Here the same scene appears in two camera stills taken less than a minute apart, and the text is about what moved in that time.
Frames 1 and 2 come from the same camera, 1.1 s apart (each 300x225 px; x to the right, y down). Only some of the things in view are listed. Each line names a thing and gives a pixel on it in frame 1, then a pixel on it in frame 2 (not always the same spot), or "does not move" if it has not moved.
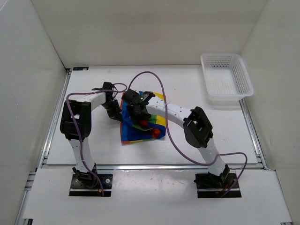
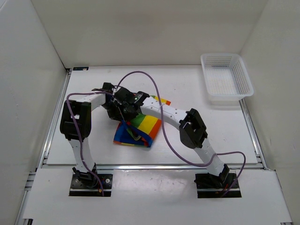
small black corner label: x=80 y=68 does not move
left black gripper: x=116 y=115 does not move
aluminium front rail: x=172 y=167 does not move
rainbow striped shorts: x=160 y=96 -> x=140 y=130
